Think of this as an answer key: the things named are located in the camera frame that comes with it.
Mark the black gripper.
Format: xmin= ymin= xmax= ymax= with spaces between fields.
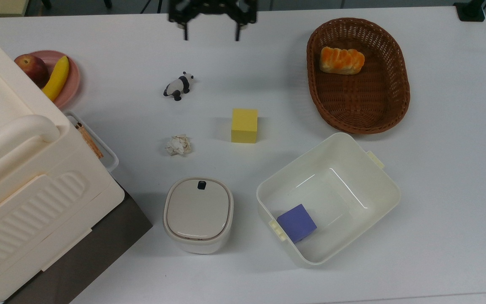
xmin=168 ymin=0 xmax=257 ymax=42

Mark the black table clamp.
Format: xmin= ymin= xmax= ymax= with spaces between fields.
xmin=454 ymin=0 xmax=486 ymax=22

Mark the panda toy figure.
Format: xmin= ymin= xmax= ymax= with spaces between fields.
xmin=163 ymin=72 xmax=194 ymax=101

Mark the yellow banana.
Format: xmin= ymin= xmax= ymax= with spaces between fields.
xmin=42 ymin=55 xmax=70 ymax=102

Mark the crumpled paper ball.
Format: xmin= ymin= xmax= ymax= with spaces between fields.
xmin=165 ymin=134 xmax=193 ymax=156

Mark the red apple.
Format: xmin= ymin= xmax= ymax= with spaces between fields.
xmin=14 ymin=54 xmax=50 ymax=88

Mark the white wire-edged tray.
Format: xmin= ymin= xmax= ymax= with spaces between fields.
xmin=63 ymin=110 xmax=120 ymax=173

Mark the brown stick in tray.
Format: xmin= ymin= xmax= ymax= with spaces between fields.
xmin=75 ymin=122 xmax=104 ymax=160

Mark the pink plate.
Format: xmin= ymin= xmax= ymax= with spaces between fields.
xmin=27 ymin=50 xmax=81 ymax=109

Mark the white plastic tub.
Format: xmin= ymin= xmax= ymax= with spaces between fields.
xmin=256 ymin=132 xmax=402 ymax=266

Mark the orange glazed bread loaf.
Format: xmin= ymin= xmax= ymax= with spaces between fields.
xmin=319 ymin=46 xmax=365 ymax=76

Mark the cream plastic storage cabinet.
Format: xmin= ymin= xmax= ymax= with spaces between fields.
xmin=0 ymin=19 xmax=125 ymax=302

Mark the yellow cube block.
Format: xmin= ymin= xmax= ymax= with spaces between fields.
xmin=231 ymin=108 xmax=259 ymax=144

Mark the purple cube block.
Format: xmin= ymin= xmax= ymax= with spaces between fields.
xmin=277 ymin=204 xmax=318 ymax=243

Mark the brown wicker basket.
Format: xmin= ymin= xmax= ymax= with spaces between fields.
xmin=306 ymin=17 xmax=411 ymax=135

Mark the white lidded trash bin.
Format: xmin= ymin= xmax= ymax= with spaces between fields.
xmin=162 ymin=176 xmax=234 ymax=255

